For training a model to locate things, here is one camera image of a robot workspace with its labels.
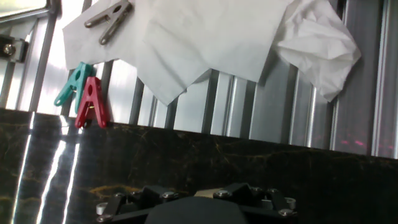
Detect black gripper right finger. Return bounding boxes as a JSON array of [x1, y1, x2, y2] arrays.
[[212, 182, 298, 218]]

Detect black bracket with screws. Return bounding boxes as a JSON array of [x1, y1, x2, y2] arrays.
[[0, 34, 30, 63]]

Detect grey clothespin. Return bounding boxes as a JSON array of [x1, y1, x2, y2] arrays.
[[83, 0, 134, 46]]

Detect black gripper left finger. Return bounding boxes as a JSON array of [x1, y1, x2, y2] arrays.
[[95, 185, 183, 223]]

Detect black marble pattern mat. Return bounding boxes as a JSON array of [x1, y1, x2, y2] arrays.
[[0, 107, 398, 224]]

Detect silver metal tray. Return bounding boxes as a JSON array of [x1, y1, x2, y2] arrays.
[[0, 0, 62, 24]]

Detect red clothespin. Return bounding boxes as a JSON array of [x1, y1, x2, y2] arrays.
[[73, 76, 110, 129]]

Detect teal clothespin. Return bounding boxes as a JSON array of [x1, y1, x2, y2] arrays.
[[53, 61, 98, 114]]

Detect white paper sheets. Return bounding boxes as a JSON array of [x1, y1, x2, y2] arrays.
[[62, 0, 295, 106]]

